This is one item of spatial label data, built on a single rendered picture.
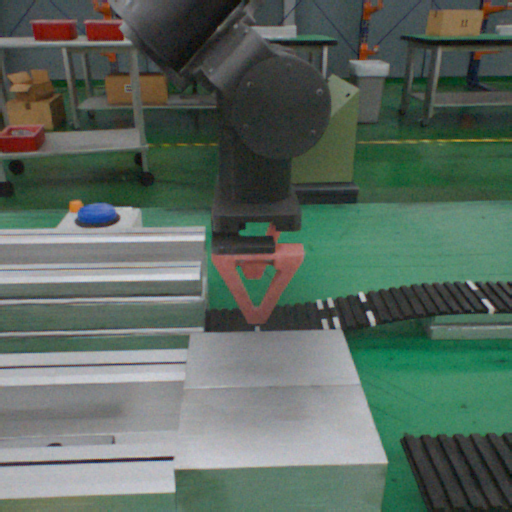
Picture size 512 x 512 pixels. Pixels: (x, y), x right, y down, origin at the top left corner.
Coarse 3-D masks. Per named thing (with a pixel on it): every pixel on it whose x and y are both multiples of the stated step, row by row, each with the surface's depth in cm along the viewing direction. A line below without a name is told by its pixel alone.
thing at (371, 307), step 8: (360, 296) 48; (368, 296) 48; (376, 296) 47; (360, 304) 47; (368, 304) 47; (376, 304) 46; (368, 312) 45; (376, 312) 46; (384, 312) 45; (368, 320) 45; (376, 320) 44; (384, 320) 44
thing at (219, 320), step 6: (210, 312) 49; (216, 312) 48; (222, 312) 48; (228, 312) 49; (210, 318) 47; (216, 318) 47; (222, 318) 47; (228, 318) 48; (210, 324) 46; (216, 324) 47; (222, 324) 46; (228, 324) 47; (210, 330) 46; (216, 330) 46; (222, 330) 46; (228, 330) 46
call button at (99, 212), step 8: (80, 208) 55; (88, 208) 55; (96, 208) 55; (104, 208) 55; (112, 208) 55; (80, 216) 54; (88, 216) 53; (96, 216) 53; (104, 216) 54; (112, 216) 54
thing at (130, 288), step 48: (0, 240) 45; (48, 240) 45; (96, 240) 45; (144, 240) 45; (192, 240) 45; (0, 288) 39; (48, 288) 39; (96, 288) 39; (144, 288) 39; (192, 288) 39; (0, 336) 41; (48, 336) 41; (96, 336) 41; (144, 336) 41
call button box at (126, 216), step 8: (120, 208) 59; (128, 208) 59; (136, 208) 59; (72, 216) 57; (120, 216) 56; (128, 216) 57; (136, 216) 57; (64, 224) 54; (72, 224) 54; (80, 224) 54; (88, 224) 54; (96, 224) 54; (104, 224) 54; (112, 224) 54; (120, 224) 54; (128, 224) 54; (136, 224) 56
